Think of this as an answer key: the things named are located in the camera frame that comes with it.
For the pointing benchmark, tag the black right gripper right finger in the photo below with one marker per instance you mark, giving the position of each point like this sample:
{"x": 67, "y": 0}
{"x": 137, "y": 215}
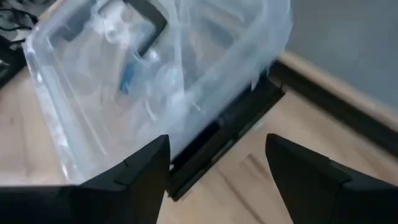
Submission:
{"x": 304, "y": 180}

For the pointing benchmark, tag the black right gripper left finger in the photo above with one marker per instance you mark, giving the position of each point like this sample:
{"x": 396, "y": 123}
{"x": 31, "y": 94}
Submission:
{"x": 140, "y": 180}

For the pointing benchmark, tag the clear plastic storage bin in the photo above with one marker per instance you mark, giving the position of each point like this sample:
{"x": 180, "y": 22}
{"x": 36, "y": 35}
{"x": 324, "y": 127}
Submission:
{"x": 93, "y": 109}

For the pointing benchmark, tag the clear plastic bag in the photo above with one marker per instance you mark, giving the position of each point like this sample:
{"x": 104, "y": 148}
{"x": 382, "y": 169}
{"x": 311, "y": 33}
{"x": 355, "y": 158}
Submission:
{"x": 224, "y": 46}

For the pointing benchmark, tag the dark blue roll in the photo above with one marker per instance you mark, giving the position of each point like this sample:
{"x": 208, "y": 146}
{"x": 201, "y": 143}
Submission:
{"x": 127, "y": 77}

